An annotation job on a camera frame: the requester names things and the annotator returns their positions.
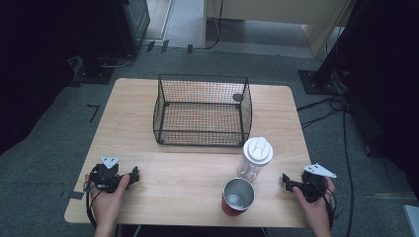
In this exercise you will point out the metal table leg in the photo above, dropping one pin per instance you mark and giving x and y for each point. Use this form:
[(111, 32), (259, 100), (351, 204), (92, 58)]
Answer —
[(136, 231)]

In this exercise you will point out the grey tape patch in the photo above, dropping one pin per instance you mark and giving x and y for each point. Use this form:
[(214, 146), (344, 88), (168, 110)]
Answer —
[(75, 195)]

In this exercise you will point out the black cabinet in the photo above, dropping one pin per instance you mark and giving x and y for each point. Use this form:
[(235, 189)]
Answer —
[(131, 23)]

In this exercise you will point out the person's left hand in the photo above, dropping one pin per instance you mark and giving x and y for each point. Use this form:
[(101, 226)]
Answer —
[(108, 205)]

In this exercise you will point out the black tape strip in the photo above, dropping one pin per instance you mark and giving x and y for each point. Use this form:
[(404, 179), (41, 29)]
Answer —
[(189, 48), (164, 46)]

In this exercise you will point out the black stand base plate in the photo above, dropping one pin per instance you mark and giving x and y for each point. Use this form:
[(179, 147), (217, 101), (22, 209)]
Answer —
[(94, 74), (316, 82)]

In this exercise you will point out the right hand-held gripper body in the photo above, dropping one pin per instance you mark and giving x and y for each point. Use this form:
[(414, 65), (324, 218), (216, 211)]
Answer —
[(313, 187)]

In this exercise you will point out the black curtain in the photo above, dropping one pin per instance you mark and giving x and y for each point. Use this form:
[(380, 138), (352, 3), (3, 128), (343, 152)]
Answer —
[(29, 65), (385, 82)]

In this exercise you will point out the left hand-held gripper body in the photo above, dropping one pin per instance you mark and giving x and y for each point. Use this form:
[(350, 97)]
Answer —
[(107, 177)]

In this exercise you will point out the black round disc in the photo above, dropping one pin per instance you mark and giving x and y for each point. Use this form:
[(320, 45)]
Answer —
[(237, 97)]

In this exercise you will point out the person's right hand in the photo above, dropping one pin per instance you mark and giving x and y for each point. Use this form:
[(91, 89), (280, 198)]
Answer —
[(318, 210)]

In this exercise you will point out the clear bottle with white lid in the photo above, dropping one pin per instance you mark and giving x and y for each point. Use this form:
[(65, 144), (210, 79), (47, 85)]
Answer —
[(255, 154)]

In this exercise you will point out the light wooden furniture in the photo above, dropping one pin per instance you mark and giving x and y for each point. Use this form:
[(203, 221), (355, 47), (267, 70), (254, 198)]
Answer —
[(296, 13)]

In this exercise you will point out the white flat object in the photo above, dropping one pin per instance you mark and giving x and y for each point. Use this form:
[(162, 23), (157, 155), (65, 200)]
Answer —
[(412, 220)]

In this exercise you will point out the red metal cup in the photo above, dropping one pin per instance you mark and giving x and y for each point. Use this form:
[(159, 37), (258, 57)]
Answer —
[(237, 197)]

